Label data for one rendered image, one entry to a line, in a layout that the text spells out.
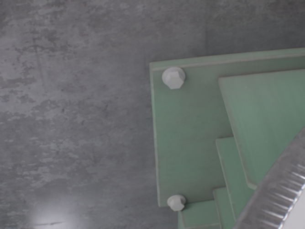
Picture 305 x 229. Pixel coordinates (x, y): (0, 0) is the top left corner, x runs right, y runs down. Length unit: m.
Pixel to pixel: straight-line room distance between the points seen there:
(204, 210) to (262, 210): 0.64
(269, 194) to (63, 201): 0.69
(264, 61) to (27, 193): 0.52
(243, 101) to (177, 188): 0.30
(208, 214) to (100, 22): 0.48
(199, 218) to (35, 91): 0.42
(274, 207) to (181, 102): 0.47
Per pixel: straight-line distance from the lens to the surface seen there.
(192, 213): 1.22
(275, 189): 0.60
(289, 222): 0.58
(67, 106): 1.03
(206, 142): 1.10
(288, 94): 0.98
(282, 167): 0.62
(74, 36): 0.94
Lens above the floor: 0.74
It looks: 44 degrees down
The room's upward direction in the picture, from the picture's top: 170 degrees clockwise
